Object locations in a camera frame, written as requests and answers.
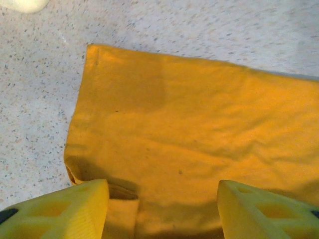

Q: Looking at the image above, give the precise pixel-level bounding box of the left gripper pale left finger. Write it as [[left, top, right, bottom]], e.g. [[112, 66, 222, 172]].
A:
[[0, 178, 110, 239]]

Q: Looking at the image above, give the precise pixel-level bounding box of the left gripper pale right finger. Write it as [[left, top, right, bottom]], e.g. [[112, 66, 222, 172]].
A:
[[218, 179, 319, 239]]

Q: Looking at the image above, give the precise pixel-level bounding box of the yellow t-shirt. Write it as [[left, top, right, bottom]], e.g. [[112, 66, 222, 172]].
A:
[[64, 44, 319, 239]]

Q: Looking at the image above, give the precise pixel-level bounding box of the cream knife block orange top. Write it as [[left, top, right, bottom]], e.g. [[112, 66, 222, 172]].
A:
[[0, 0, 50, 14]]

